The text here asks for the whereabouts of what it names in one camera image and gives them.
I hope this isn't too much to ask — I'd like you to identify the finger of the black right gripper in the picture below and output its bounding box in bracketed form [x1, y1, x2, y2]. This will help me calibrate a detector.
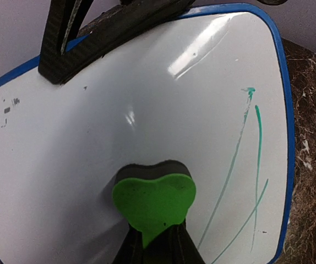
[38, 1, 193, 85]

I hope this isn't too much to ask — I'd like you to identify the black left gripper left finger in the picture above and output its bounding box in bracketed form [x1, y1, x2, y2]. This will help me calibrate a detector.
[112, 224, 144, 264]

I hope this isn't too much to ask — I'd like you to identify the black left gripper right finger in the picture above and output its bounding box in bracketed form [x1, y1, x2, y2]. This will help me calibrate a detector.
[146, 221, 205, 264]

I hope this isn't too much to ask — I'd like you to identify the green black whiteboard eraser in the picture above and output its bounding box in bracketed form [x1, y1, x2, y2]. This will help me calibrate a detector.
[112, 160, 197, 248]

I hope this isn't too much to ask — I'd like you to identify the blue framed whiteboard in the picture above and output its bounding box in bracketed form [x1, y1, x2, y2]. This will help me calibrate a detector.
[0, 3, 295, 263]

